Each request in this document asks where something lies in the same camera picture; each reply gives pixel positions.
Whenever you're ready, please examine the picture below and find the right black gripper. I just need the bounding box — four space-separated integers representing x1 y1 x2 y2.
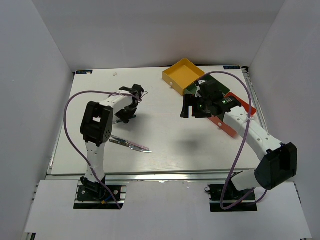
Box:
180 94 212 119

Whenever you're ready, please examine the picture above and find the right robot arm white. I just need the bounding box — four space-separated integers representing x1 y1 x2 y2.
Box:
180 80 298 200

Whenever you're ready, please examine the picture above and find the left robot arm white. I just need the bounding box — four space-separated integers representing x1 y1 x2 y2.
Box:
80 84 145 200

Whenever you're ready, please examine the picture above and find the green container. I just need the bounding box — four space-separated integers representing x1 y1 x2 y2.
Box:
184 73 230 97

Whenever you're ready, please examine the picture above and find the orange container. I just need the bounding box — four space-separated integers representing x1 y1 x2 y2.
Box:
208 92 258 138

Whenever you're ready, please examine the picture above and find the yellow container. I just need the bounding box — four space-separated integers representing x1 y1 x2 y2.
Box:
162 58 205 96

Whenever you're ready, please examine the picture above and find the right blue table label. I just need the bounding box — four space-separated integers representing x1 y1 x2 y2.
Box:
223 65 241 70

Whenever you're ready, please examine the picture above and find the blue table label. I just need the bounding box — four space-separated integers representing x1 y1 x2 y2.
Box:
75 69 93 75
223 65 241 70

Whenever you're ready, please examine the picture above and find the left blue table label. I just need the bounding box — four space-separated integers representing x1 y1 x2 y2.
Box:
75 69 93 75

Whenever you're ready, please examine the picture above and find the dark handled knife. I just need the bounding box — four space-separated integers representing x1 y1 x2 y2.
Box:
109 139 152 153

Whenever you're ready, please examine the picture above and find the pink handled knife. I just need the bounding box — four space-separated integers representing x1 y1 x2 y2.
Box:
111 135 150 151

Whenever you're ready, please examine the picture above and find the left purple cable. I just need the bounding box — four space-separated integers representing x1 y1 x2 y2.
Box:
64 89 149 210

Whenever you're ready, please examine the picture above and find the purple cable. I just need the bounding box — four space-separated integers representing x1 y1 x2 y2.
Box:
64 89 149 210
194 71 268 210

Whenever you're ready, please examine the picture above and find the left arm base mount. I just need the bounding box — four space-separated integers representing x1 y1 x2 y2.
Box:
73 176 127 210

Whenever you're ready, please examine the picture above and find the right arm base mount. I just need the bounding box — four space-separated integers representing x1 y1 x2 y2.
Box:
204 184 258 213

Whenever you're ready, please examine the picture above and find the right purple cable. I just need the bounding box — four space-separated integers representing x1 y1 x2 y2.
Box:
194 71 268 210

